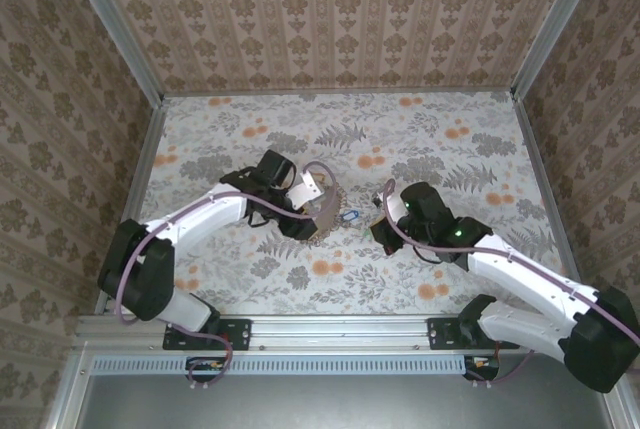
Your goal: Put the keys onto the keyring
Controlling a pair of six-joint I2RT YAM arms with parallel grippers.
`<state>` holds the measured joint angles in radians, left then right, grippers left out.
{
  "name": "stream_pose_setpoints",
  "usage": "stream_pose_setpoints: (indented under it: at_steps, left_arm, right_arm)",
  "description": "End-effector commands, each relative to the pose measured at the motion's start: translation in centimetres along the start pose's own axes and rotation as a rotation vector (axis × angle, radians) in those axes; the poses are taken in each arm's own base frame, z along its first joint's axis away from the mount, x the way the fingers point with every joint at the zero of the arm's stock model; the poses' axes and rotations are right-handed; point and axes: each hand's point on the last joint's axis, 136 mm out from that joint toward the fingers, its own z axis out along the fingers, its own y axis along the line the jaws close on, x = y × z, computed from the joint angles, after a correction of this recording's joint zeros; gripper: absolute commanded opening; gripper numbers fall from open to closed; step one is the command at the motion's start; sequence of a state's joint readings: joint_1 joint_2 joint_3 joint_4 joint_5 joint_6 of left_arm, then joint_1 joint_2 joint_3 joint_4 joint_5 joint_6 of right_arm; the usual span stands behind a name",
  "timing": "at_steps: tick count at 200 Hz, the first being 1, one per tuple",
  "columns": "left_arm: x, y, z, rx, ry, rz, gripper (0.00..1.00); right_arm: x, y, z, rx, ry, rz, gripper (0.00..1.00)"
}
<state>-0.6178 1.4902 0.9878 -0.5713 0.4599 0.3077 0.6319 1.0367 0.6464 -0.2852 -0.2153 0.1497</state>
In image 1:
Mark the green key tag with key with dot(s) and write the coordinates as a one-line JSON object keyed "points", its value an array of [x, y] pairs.
{"points": [[366, 234]]}

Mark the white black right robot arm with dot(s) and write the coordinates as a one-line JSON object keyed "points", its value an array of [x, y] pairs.
{"points": [[525, 276]]}

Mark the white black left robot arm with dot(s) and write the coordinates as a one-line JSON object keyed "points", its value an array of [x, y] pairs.
{"points": [[200, 219]]}

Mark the blue key tag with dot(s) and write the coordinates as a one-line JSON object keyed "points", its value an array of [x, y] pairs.
{"points": [[348, 218]]}

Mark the black connector box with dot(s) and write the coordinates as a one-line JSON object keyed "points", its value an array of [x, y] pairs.
{"points": [[207, 368], [481, 368]]}

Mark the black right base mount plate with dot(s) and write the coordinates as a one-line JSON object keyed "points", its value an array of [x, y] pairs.
{"points": [[442, 334]]}

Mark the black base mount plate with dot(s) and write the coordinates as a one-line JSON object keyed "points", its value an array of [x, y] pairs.
{"points": [[442, 334], [235, 334]]}

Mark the aluminium table side rail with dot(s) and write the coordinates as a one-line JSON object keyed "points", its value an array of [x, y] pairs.
{"points": [[142, 179], [542, 174]]}

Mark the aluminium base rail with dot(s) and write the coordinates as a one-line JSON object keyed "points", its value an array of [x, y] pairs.
{"points": [[340, 334]]}

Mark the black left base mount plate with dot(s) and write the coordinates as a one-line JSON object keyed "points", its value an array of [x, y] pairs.
{"points": [[235, 334]]}

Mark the aluminium frame post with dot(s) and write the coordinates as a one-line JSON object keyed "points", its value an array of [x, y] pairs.
{"points": [[115, 29], [555, 29]]}

